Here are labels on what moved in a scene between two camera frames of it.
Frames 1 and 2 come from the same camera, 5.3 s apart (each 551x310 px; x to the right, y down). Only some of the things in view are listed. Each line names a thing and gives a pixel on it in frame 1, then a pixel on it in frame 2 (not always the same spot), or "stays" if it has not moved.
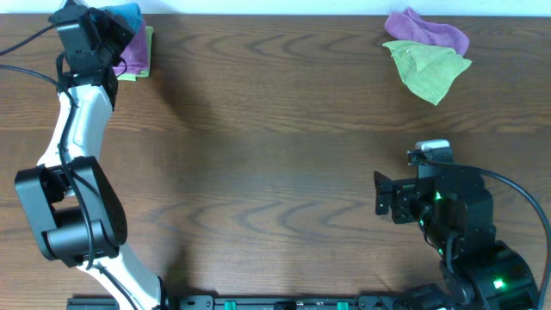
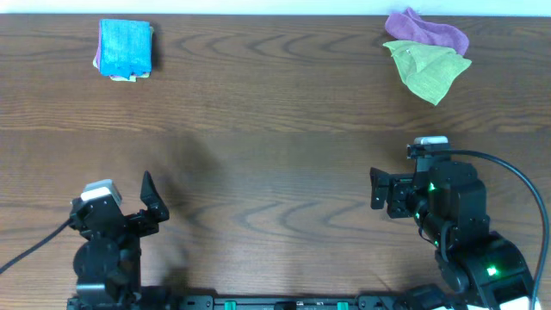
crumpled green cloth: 427,71 stays
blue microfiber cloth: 129,14 → 125,47
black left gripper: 123,32 → 157,203
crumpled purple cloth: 408,25 stays
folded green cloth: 133,77 stays
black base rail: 256,302 stays
